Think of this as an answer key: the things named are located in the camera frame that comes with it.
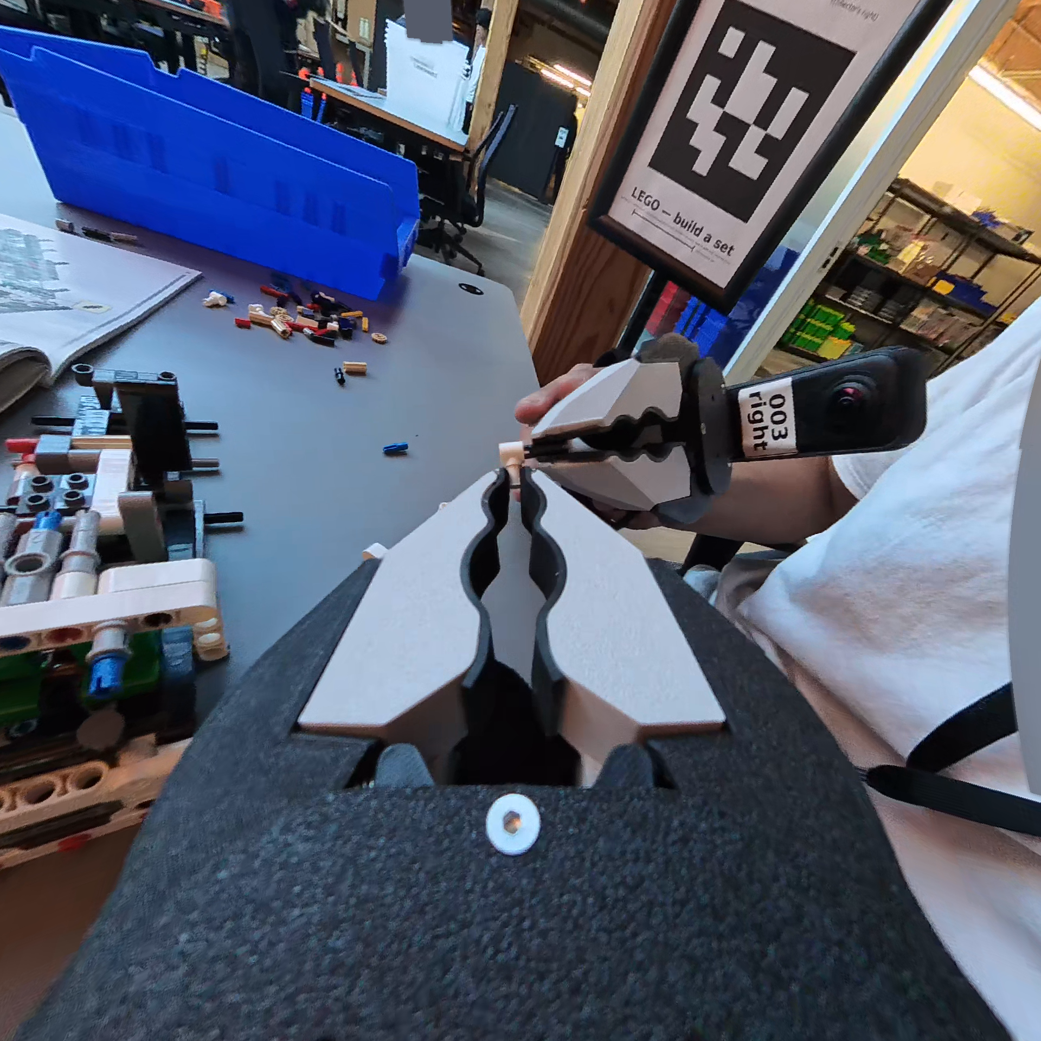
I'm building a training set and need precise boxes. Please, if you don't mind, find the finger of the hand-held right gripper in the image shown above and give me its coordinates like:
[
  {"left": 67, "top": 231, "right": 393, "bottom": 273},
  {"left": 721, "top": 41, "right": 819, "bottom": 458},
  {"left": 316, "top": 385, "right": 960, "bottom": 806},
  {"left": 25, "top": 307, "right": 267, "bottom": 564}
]
[
  {"left": 529, "top": 358, "right": 692, "bottom": 452},
  {"left": 527, "top": 449, "right": 698, "bottom": 513}
]

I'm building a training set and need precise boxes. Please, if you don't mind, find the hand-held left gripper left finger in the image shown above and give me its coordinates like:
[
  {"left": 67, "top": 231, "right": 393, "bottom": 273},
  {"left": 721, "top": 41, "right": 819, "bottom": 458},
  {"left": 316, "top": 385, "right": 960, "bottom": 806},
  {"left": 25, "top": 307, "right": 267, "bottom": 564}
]
[{"left": 297, "top": 469, "right": 511, "bottom": 783}]

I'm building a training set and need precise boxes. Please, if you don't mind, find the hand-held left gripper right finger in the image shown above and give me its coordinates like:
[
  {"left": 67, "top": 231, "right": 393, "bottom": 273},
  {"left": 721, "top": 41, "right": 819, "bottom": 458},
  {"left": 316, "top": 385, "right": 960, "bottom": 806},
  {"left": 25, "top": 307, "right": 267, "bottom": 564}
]
[{"left": 519, "top": 470, "right": 729, "bottom": 787}]

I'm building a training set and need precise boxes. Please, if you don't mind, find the person's right forearm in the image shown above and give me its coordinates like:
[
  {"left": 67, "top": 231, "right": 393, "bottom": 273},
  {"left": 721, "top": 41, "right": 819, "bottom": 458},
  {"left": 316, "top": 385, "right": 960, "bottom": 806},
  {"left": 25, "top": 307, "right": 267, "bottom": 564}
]
[{"left": 691, "top": 455, "right": 865, "bottom": 544}]

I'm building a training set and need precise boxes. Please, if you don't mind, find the lego truck chassis assembly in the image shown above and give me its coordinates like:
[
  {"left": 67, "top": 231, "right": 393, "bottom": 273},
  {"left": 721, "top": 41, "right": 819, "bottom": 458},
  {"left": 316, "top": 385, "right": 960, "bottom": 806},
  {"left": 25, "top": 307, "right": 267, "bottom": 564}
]
[{"left": 0, "top": 363, "right": 245, "bottom": 871}]

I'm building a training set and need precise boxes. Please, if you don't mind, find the pile of small lego pieces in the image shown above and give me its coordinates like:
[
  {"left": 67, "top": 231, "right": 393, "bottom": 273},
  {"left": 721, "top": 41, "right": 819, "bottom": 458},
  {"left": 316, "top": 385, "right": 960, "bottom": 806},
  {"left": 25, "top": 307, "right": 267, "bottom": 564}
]
[{"left": 202, "top": 277, "right": 390, "bottom": 346}]

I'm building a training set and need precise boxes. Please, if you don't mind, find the lego instruction booklet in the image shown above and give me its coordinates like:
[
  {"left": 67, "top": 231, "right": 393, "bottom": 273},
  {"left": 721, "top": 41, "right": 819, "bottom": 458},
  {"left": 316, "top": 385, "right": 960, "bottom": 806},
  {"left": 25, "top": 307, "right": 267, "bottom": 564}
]
[{"left": 0, "top": 213, "right": 203, "bottom": 412}]

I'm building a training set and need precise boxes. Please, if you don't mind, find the person's right hand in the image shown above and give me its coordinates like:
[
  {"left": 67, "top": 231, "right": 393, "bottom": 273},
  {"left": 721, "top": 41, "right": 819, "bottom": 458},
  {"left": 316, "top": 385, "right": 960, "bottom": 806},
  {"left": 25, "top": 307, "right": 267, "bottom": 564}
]
[{"left": 514, "top": 363, "right": 605, "bottom": 426}]

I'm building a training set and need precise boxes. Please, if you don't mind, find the stack of green bins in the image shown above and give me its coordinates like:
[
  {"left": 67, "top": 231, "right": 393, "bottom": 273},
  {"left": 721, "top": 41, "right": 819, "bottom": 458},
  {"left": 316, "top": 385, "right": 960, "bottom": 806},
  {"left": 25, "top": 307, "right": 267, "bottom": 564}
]
[{"left": 785, "top": 301, "right": 857, "bottom": 359}]

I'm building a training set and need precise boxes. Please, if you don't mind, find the stack of blue bins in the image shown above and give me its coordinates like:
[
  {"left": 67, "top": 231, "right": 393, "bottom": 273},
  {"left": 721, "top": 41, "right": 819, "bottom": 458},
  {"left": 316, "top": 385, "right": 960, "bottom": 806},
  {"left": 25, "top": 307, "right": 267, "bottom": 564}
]
[{"left": 675, "top": 244, "right": 802, "bottom": 359}]

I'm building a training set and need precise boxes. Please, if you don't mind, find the metal shelving rack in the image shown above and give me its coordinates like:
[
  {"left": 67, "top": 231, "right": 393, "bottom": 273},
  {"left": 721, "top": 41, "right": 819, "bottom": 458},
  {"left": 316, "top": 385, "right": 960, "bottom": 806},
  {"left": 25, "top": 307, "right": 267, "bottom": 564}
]
[{"left": 781, "top": 179, "right": 1041, "bottom": 377}]

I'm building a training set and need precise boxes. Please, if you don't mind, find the black office chair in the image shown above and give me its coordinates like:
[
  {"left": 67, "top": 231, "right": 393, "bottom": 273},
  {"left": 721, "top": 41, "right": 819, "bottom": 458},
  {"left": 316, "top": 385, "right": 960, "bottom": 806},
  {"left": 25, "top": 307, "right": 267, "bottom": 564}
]
[{"left": 423, "top": 106, "right": 517, "bottom": 278}]

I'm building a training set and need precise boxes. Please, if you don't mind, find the black framed marker sign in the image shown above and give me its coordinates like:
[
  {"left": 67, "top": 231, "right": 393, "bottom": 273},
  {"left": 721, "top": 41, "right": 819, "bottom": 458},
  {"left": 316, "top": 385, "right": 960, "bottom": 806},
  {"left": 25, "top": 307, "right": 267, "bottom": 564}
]
[{"left": 586, "top": 0, "right": 953, "bottom": 314}]

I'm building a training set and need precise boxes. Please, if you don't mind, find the wooden background table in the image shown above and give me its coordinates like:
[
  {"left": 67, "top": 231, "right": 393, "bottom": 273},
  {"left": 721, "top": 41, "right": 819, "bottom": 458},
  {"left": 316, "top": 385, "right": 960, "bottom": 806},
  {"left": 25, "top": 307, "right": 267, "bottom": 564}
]
[{"left": 309, "top": 77, "right": 473, "bottom": 156}]

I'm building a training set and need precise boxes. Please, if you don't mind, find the blue plastic bin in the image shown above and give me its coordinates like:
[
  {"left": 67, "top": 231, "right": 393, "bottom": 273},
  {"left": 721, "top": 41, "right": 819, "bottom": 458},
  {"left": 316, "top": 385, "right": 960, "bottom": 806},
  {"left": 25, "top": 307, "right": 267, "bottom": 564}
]
[{"left": 0, "top": 24, "right": 421, "bottom": 302}]

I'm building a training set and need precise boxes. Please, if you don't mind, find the wooden post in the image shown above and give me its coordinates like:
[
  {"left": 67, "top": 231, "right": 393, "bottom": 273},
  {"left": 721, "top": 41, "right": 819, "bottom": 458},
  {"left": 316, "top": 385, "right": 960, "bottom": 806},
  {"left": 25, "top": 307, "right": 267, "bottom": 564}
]
[{"left": 520, "top": 0, "right": 680, "bottom": 383}]

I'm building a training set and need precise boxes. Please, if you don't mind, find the black strap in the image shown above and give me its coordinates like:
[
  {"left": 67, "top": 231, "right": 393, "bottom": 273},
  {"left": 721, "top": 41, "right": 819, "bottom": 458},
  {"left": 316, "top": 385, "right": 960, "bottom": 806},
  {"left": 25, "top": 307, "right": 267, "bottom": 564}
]
[{"left": 864, "top": 682, "right": 1041, "bottom": 839}]

